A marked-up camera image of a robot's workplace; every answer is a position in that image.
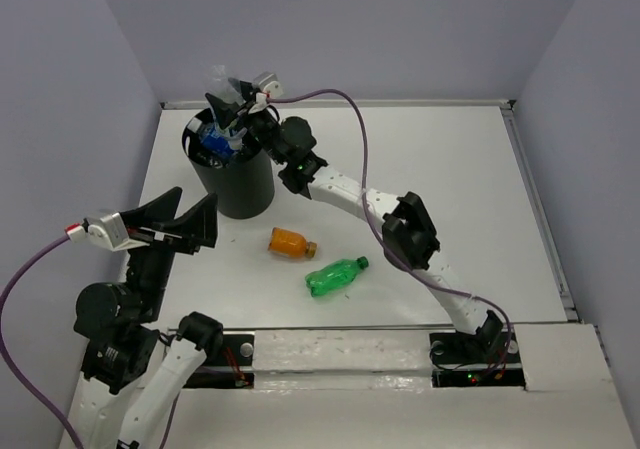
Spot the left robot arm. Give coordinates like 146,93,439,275
67,187,223,448

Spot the orange juice bottle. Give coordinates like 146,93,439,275
268,227,317,259

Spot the clear bottle white-green label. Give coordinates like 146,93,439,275
207,64,246,143

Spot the clear bottle blue label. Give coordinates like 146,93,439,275
194,123,247,166

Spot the green plastic bottle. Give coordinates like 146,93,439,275
305,257,369,298

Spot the white foam strip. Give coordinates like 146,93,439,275
252,329,433,391

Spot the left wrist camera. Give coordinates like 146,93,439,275
83,212,149,252

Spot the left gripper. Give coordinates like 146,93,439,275
125,183,222,318

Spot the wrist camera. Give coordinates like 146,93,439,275
249,72,284,114
83,212,149,252

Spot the black cylindrical bin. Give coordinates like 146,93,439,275
181,109,275,219

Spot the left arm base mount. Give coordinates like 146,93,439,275
184,331,255,390

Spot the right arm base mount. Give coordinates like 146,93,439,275
429,332,526,389

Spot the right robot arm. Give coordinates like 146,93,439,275
205,75,509,361

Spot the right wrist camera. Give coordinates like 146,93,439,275
249,72,284,114

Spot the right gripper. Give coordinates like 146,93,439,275
203,77,285,166

